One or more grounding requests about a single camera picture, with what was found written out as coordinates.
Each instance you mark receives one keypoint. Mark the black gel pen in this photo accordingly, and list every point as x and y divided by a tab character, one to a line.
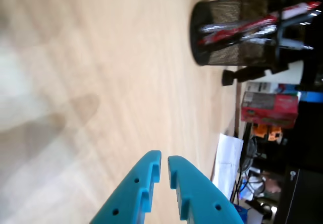
300	19

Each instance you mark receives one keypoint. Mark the white green cardboard box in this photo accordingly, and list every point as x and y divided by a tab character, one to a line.
260	87

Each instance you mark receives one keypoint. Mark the red retractable pen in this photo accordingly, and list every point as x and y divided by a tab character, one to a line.
227	33

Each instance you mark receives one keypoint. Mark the grey grip retractable pen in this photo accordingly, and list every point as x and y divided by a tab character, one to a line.
292	43

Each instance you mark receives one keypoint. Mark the black mesh pen holder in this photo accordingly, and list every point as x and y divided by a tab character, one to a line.
217	55

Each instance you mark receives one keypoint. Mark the blue box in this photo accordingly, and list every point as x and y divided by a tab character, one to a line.
311	97

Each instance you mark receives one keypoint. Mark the white paper sheet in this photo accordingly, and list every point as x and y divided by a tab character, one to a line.
227	163

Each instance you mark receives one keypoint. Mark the black computer case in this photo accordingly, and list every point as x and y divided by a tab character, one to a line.
302	196

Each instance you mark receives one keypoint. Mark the orange object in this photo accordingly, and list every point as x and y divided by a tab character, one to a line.
267	133

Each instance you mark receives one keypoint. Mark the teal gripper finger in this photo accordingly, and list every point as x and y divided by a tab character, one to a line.
128	196
202	198

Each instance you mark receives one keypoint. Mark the white cylinder roll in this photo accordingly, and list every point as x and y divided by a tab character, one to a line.
295	72

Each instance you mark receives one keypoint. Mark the red cardboard box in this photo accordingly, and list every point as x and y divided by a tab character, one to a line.
267	108

